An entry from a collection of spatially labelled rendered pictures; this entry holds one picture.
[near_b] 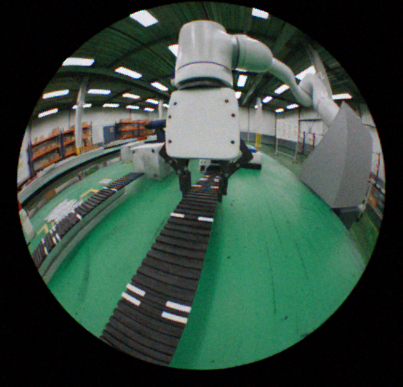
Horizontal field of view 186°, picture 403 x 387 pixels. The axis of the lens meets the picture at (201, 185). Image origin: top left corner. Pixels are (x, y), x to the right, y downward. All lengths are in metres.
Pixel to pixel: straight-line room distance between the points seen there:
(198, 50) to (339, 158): 0.36
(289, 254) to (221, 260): 0.09
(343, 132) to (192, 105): 0.35
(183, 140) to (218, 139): 0.05
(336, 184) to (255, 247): 0.28
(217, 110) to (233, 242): 0.17
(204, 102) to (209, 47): 0.09
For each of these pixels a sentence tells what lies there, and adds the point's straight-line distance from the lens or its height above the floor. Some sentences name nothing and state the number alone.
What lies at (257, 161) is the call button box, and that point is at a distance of 0.48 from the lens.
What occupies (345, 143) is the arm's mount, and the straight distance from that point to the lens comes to 0.37.
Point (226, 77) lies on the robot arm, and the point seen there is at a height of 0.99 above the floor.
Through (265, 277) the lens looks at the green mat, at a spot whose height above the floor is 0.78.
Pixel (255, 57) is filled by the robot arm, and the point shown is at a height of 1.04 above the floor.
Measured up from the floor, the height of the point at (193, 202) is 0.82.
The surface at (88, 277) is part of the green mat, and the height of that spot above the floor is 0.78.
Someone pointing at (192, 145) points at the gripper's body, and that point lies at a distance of 0.16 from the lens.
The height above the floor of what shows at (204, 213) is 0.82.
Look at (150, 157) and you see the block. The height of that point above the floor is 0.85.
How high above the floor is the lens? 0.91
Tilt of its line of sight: 25 degrees down
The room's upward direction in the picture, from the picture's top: straight up
